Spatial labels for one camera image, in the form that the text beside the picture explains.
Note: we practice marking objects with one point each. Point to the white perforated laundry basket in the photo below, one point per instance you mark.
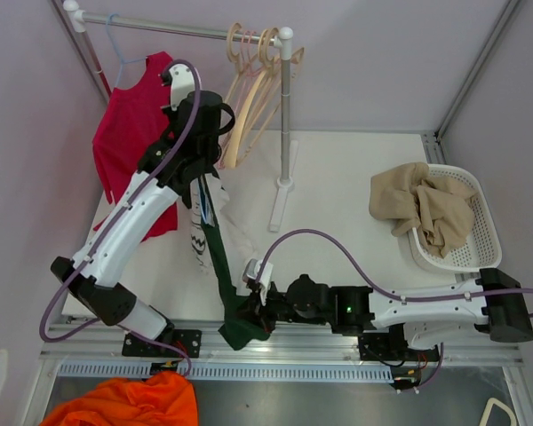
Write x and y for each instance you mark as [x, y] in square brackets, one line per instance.
[482, 248]

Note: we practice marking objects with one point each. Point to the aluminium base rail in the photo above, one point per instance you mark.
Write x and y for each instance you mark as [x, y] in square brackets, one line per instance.
[293, 354]

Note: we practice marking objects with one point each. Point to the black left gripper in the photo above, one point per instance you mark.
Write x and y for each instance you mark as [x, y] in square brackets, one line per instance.
[171, 120]

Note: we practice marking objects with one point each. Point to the beige t shirt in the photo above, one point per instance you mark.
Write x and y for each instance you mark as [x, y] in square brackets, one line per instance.
[438, 208]

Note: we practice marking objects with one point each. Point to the aluminium corner frame post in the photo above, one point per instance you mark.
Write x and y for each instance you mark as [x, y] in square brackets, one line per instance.
[432, 139]

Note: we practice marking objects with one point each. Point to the red t shirt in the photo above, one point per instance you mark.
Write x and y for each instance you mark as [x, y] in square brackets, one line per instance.
[132, 122]

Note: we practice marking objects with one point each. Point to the blue wire hanger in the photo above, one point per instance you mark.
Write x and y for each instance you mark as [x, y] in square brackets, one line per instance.
[122, 60]
[205, 204]

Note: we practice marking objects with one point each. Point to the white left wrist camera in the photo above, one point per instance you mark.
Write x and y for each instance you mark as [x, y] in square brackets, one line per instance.
[180, 80]

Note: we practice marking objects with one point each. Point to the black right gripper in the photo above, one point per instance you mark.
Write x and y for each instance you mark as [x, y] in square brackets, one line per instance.
[260, 312]

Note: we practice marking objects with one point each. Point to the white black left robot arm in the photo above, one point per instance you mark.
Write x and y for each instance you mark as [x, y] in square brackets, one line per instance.
[92, 274]

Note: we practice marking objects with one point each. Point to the pink plastic hanger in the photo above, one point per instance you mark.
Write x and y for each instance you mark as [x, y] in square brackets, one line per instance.
[248, 71]

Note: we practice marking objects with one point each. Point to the orange cloth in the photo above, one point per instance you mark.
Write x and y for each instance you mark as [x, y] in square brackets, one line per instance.
[163, 399]

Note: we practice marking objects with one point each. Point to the beige wooden hanger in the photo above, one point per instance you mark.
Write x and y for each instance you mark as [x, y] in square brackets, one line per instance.
[239, 42]

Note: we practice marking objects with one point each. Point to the beige empty hanger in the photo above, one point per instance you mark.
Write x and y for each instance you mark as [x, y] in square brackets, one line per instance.
[253, 106]

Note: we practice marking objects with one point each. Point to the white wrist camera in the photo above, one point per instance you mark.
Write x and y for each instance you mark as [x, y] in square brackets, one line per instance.
[257, 276]
[180, 80]

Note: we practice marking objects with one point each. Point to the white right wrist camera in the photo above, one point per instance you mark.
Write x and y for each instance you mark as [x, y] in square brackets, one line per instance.
[257, 276]

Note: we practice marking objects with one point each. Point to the white clothes rack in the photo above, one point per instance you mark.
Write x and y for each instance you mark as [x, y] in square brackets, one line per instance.
[277, 66]

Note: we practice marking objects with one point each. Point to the green white raglan shirt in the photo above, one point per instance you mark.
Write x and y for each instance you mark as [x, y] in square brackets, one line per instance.
[222, 251]

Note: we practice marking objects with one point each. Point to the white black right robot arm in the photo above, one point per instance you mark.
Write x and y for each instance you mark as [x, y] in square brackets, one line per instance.
[491, 304]

